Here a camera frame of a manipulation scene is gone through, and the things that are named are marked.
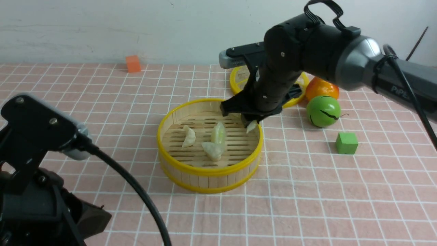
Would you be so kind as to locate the pale green dumpling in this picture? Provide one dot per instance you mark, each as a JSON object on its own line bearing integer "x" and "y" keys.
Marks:
{"x": 218, "y": 137}
{"x": 252, "y": 125}

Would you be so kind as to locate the pink checkered tablecloth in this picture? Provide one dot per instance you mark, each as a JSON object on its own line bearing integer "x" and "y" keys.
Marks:
{"x": 303, "y": 194}

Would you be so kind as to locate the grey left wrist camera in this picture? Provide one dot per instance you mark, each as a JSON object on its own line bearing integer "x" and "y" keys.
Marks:
{"x": 75, "y": 149}

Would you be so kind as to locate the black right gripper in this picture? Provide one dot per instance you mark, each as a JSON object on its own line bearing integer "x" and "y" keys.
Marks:
{"x": 263, "y": 95}

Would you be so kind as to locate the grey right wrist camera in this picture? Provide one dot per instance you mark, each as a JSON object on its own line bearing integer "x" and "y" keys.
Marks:
{"x": 251, "y": 55}

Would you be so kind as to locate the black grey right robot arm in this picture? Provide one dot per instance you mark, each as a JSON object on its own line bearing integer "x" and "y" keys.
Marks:
{"x": 344, "y": 58}

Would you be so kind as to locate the green toy apple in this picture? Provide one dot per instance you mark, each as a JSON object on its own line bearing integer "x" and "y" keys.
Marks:
{"x": 323, "y": 111}

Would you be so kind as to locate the bamboo steamer tray yellow rim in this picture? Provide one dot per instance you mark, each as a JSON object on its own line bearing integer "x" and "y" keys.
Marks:
{"x": 203, "y": 151}

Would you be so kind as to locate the orange yellow toy pear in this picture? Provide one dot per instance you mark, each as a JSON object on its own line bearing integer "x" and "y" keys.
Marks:
{"x": 320, "y": 87}

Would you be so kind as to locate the green foam cube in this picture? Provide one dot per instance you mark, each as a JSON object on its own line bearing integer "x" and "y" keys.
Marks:
{"x": 346, "y": 143}

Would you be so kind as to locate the orange foam cube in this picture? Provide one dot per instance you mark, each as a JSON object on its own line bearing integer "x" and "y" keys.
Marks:
{"x": 133, "y": 64}

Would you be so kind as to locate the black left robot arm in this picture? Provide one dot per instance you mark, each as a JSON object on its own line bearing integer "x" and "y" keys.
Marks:
{"x": 36, "y": 209}

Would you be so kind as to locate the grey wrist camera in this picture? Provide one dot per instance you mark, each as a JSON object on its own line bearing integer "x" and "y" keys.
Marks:
{"x": 251, "y": 55}
{"x": 75, "y": 149}

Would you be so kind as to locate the woven steamer lid yellow rim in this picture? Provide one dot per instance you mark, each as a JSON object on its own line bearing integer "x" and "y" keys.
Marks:
{"x": 239, "y": 76}

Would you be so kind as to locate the cream pleated dumpling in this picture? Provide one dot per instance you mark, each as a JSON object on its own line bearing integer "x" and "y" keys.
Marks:
{"x": 213, "y": 150}

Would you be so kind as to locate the white pleated dumpling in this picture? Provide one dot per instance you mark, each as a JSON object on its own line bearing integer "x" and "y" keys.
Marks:
{"x": 190, "y": 137}

